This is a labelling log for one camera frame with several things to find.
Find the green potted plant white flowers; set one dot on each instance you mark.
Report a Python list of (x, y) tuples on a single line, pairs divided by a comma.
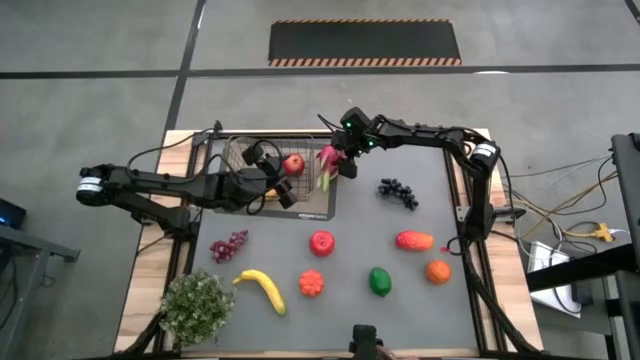
[(195, 307)]

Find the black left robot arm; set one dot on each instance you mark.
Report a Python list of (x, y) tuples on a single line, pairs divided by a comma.
[(150, 182)]

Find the purple red grape bunch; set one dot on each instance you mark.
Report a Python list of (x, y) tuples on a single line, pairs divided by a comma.
[(225, 250)]

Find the yellow banana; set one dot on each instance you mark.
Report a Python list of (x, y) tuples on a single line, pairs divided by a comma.
[(267, 290)]

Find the green lime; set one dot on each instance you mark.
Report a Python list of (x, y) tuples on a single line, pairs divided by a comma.
[(380, 281)]

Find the red tag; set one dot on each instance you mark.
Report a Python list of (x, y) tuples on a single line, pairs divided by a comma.
[(445, 248)]

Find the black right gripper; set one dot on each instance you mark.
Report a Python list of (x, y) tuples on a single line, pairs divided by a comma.
[(362, 141)]

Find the pink dragon fruit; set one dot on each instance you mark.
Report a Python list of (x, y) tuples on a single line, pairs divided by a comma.
[(327, 160)]

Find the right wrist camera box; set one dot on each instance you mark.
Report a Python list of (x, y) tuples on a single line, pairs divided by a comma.
[(356, 120)]

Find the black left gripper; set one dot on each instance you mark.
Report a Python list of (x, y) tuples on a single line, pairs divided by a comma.
[(245, 189)]

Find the yellow mango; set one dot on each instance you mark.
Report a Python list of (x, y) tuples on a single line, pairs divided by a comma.
[(271, 194)]

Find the small ribbed orange fruit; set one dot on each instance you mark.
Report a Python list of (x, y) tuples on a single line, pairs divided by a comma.
[(311, 283)]

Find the grey metal desk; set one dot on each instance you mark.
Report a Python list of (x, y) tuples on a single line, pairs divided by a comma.
[(30, 245)]

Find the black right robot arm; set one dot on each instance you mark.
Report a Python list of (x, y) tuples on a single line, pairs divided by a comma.
[(425, 134)]

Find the black workstation frame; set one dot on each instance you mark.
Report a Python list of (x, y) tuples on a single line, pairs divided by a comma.
[(627, 175)]

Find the black grape bunch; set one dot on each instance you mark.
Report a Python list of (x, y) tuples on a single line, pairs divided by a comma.
[(397, 192)]

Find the black floor mat hazard stripes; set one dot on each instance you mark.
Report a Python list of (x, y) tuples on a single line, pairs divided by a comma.
[(365, 42)]

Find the red apple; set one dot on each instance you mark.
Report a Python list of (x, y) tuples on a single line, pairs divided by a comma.
[(294, 165)]

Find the grey table mat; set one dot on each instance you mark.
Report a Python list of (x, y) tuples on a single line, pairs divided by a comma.
[(350, 225)]

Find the black aluminium table frame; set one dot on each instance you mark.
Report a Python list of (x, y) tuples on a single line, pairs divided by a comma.
[(181, 260)]

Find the black table-level camera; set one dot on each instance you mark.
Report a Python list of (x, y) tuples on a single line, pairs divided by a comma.
[(365, 340)]

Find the white box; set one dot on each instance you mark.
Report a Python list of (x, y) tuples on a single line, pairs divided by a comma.
[(545, 260)]

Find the red bell pepper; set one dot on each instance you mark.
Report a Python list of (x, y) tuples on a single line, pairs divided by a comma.
[(322, 244)]

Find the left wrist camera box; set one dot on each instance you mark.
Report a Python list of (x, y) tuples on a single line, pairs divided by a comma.
[(272, 165)]

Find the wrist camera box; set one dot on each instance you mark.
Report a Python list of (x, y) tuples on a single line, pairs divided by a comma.
[(356, 120), (272, 165)]

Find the orange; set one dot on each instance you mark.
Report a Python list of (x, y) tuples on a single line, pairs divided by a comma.
[(438, 272)]

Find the red orange mango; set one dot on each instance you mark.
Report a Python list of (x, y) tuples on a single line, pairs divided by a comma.
[(414, 241)]

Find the yellow power splitter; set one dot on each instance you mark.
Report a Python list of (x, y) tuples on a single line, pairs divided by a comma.
[(602, 232)]

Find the black computer blue light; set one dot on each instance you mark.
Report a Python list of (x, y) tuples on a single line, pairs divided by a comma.
[(10, 215)]

